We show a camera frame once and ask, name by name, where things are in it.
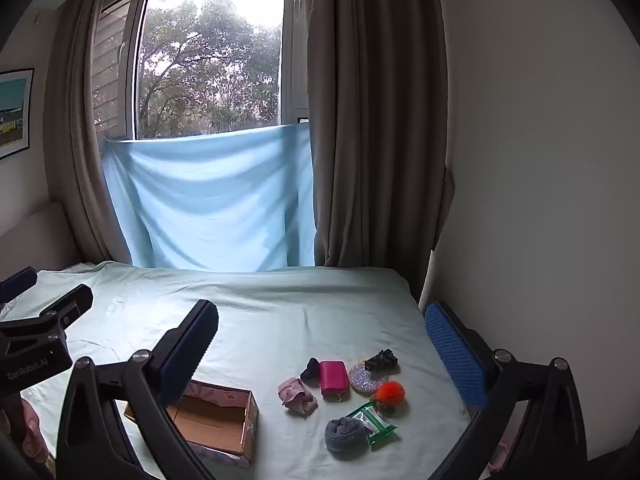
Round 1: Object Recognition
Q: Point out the grey sock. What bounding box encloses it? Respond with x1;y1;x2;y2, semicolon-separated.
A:
324;416;371;461

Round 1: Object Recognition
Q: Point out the light green bed sheet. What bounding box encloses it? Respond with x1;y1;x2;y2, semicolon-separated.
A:
0;260;482;480

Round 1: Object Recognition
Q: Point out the printed cardboard box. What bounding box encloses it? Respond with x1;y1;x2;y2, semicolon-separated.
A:
123;379;260;467

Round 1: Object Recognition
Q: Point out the pink cloth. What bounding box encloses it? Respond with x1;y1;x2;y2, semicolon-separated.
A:
278;376;319;417

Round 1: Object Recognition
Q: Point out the person's left hand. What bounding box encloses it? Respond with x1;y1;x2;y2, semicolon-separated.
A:
21;401;52;463

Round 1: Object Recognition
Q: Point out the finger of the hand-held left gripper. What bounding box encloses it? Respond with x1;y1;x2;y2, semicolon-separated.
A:
0;266;39;307
47;284;94;325

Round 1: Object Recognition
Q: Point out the pink object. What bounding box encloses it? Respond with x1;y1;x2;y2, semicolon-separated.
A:
487;432;516;473

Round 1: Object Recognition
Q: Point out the wall poster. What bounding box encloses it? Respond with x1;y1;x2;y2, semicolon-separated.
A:
0;67;36;161

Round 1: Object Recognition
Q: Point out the pink zip pouch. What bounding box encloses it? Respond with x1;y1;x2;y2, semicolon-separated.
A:
319;360;349;403

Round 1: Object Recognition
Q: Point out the narrow beige curtain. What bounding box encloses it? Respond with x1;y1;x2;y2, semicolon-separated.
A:
45;0;151;267

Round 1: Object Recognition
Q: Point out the round yellow grey sponge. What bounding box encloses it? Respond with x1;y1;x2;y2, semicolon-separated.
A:
348;361;401;394

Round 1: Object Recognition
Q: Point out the green wet wipes packet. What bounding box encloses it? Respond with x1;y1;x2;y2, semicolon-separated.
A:
345;400;400;452

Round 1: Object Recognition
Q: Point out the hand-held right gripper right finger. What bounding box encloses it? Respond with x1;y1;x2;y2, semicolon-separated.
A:
424;301;590;480

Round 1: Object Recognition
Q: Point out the window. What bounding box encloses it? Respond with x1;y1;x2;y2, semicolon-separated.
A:
92;0;311;141

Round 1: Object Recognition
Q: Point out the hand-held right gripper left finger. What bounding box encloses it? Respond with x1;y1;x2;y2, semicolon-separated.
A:
54;299;219;480

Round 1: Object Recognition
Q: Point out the wide beige curtain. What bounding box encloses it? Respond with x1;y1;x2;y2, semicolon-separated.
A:
305;0;457;282

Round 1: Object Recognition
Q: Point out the orange pom-pom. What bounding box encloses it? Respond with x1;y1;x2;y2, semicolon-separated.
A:
372;381;407;412

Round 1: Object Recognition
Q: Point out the light blue hanging cloth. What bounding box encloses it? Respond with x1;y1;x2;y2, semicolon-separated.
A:
102;122;317;272

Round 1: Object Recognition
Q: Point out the small black cloth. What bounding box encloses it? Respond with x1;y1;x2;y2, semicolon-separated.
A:
300;357;322;385

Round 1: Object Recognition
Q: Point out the white padded headboard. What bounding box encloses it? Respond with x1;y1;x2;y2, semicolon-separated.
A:
0;200;81;275

